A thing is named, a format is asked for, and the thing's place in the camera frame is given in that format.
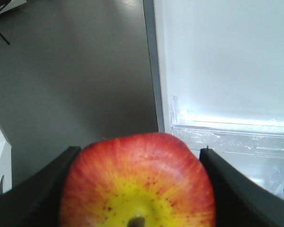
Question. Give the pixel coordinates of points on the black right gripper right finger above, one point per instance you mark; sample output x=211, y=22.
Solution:
x=239, y=202

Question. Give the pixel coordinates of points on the red yellow apple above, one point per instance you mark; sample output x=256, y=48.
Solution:
x=143, y=180

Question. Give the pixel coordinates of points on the dark grey refrigerator body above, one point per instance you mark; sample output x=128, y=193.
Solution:
x=218, y=78

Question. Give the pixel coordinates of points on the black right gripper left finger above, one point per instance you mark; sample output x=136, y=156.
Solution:
x=36, y=201

